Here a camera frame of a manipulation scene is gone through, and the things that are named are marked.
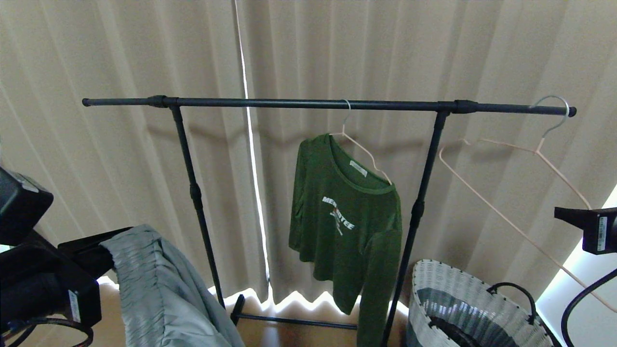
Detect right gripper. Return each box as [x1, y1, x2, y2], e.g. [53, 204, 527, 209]
[554, 206, 617, 256]

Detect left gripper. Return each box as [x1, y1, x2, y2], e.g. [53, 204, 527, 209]
[0, 227, 133, 333]

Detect pink clothes hanger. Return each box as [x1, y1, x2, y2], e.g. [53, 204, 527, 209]
[439, 95, 617, 314]
[330, 100, 393, 186]

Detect pale grey shorts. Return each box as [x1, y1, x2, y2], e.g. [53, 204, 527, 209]
[99, 224, 246, 347]

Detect green long-sleeved shirt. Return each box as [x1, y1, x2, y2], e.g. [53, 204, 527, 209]
[288, 134, 403, 347]

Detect white laundry basket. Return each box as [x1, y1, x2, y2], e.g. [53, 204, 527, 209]
[407, 259, 555, 347]

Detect black clothes rack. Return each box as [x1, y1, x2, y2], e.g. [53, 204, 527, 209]
[82, 95, 577, 347]

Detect beige curtain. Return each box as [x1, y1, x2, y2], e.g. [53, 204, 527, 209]
[0, 0, 617, 309]

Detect black cable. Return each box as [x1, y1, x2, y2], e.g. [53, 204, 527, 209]
[562, 267, 617, 347]
[0, 316, 94, 347]

